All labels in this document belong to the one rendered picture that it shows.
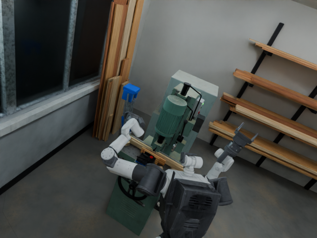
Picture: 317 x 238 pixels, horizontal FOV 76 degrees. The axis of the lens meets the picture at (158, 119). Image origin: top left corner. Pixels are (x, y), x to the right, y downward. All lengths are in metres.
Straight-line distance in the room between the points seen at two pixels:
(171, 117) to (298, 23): 2.80
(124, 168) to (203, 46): 3.00
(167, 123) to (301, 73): 2.85
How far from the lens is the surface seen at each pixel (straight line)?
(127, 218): 2.37
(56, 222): 2.45
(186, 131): 1.88
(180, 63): 3.90
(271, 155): 4.02
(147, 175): 1.10
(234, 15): 3.78
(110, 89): 2.91
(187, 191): 1.02
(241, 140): 1.40
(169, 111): 1.57
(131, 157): 1.83
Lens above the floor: 2.11
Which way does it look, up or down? 29 degrees down
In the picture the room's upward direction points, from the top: 21 degrees clockwise
